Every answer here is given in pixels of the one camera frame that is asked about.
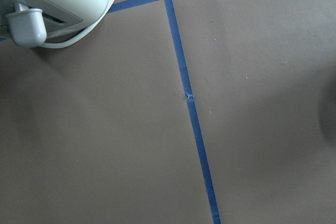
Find white power cable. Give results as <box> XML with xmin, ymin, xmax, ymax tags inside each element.
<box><xmin>36</xmin><ymin>0</ymin><xmax>128</xmax><ymax>49</ymax></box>

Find white power plug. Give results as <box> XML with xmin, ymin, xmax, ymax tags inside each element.
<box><xmin>5</xmin><ymin>3</ymin><xmax>47</xmax><ymax>48</ymax></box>

